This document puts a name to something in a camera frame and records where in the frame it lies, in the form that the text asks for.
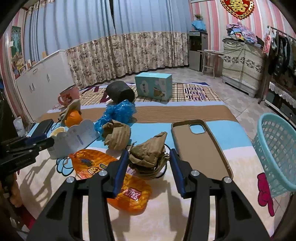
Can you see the teal plastic basket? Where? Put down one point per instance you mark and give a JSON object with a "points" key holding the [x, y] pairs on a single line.
{"points": [[272, 148]]}

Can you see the pile of colourful bedding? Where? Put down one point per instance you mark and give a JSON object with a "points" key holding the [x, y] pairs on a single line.
{"points": [[242, 31]]}

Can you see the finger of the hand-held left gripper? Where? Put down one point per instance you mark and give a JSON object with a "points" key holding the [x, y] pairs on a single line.
{"points": [[44, 144]]}

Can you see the tangerine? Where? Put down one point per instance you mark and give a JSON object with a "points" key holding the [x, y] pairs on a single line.
{"points": [[74, 118]]}

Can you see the wooden clothes rack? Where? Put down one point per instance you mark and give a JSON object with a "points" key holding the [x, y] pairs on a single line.
{"points": [[266, 76]]}

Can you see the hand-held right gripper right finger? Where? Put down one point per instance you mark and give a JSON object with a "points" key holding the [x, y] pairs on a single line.
{"points": [[177, 171]]}

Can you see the wall poster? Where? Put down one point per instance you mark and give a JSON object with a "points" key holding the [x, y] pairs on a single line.
{"points": [[16, 39]]}

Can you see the dark cabinet with lace cloth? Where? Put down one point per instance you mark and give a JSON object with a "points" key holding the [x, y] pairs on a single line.
{"points": [[277, 89]]}

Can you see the light blue cardboard box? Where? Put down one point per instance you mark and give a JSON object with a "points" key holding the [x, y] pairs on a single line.
{"points": [[152, 87]]}

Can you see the small potted plant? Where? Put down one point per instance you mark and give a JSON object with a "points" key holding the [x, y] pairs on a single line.
{"points": [[198, 16]]}

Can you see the small picture frame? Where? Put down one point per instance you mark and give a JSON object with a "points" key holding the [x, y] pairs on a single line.
{"points": [[22, 68]]}

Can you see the crumpled brown paper scrap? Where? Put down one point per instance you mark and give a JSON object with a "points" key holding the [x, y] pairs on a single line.
{"points": [[72, 106]]}

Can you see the pale yellow round object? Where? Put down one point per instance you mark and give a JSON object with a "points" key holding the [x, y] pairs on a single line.
{"points": [[57, 132]]}

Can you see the crumpled brown paper ball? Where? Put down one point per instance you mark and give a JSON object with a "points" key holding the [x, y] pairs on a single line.
{"points": [[116, 135]]}

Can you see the black phone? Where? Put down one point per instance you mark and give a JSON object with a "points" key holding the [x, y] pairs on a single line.
{"points": [[42, 126]]}

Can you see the white cabinet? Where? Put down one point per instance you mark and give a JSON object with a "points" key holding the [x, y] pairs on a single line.
{"points": [[46, 76]]}

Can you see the blue plastic bag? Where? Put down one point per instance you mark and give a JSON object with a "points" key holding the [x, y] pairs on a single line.
{"points": [[115, 113]]}

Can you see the dark grey cylindrical container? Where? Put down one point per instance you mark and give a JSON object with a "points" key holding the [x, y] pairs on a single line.
{"points": [[118, 91]]}

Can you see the printed patchwork blanket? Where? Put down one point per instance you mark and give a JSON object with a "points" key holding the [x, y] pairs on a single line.
{"points": [[161, 111]]}

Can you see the pink hanging calendar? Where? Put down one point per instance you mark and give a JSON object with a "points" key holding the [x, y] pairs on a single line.
{"points": [[268, 44]]}

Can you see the large brown paper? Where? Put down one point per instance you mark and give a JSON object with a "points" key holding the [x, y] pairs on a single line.
{"points": [[148, 150]]}

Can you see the orange snack packet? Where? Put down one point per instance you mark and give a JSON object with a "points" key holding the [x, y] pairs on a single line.
{"points": [[136, 197]]}

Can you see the blue cloth bundle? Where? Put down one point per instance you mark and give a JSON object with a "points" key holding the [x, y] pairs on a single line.
{"points": [[198, 25]]}

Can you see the white printed paper sheet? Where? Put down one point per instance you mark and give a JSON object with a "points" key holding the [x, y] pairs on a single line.
{"points": [[74, 136]]}

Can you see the blue curtain with floral hem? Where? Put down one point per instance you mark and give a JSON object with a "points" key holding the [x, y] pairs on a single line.
{"points": [[150, 27], [69, 34]]}

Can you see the grey water dispenser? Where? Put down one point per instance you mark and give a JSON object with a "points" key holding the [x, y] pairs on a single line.
{"points": [[196, 55]]}

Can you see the small folding table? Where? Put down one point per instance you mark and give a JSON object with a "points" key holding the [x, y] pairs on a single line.
{"points": [[211, 52]]}

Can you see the brown phone case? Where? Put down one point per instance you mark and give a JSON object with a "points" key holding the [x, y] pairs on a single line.
{"points": [[196, 148]]}

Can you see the hanging dark clothes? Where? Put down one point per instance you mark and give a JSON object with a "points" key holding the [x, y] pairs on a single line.
{"points": [[281, 58]]}

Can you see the red heart wall decoration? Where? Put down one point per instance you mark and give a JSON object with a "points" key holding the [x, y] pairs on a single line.
{"points": [[238, 9]]}

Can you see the cabinet with patterned cover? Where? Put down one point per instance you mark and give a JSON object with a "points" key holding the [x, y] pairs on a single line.
{"points": [[242, 64]]}

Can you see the white patterned bag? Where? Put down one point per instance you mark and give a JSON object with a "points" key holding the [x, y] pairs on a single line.
{"points": [[19, 126]]}

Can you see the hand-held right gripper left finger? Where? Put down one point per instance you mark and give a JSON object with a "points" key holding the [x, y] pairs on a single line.
{"points": [[121, 169]]}

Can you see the pink cartoon cup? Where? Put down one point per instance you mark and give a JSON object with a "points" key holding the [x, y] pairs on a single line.
{"points": [[69, 95]]}

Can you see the person's left hand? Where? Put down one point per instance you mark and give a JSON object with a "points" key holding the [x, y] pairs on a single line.
{"points": [[13, 192]]}

